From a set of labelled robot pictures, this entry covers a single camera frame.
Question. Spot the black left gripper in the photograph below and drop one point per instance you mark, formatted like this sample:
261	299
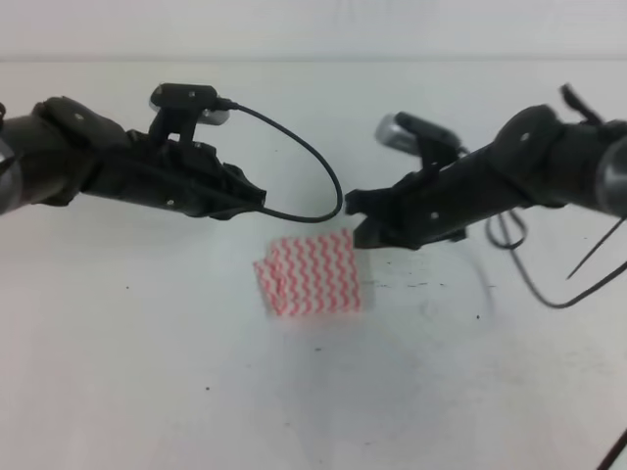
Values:
175	177

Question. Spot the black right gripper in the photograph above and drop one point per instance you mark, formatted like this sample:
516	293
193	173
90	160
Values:
422	209

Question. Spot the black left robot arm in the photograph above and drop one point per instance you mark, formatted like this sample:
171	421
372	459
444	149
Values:
63	149

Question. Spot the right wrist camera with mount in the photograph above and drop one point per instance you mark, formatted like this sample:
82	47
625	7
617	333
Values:
436	145

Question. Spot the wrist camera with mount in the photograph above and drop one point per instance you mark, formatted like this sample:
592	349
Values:
181	107
436	145

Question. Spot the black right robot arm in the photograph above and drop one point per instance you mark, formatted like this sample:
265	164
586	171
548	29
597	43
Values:
536	159

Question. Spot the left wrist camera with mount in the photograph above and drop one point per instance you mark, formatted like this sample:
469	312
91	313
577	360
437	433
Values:
181	107

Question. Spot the pink white striped towel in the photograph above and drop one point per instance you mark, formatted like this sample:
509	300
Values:
310	275

